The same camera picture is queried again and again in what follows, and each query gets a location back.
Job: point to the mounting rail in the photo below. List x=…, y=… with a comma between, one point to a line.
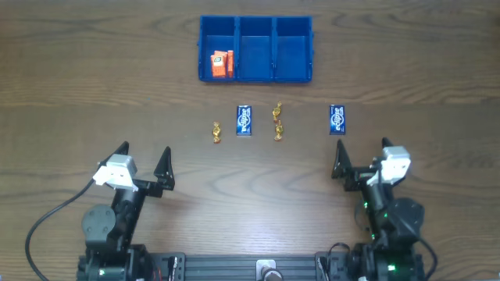
x=226, y=267

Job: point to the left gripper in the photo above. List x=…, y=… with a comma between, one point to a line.
x=150, y=189

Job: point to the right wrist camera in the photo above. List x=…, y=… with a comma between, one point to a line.
x=392, y=164

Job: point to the blue candy pack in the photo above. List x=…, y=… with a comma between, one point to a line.
x=243, y=121
x=337, y=119

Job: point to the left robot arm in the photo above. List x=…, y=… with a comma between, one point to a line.
x=117, y=226

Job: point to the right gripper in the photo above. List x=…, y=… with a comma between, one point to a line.
x=357, y=177

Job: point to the blue tray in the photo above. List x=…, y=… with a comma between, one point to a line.
x=256, y=58

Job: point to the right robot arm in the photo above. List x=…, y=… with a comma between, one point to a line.
x=398, y=222

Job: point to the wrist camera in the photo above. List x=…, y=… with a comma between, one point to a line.
x=392, y=164
x=117, y=169

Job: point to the orange candy box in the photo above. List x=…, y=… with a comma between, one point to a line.
x=218, y=64
x=230, y=64

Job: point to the gold candy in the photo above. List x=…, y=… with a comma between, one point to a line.
x=278, y=131
x=277, y=111
x=216, y=132

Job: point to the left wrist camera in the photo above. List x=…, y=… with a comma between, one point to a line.
x=117, y=169

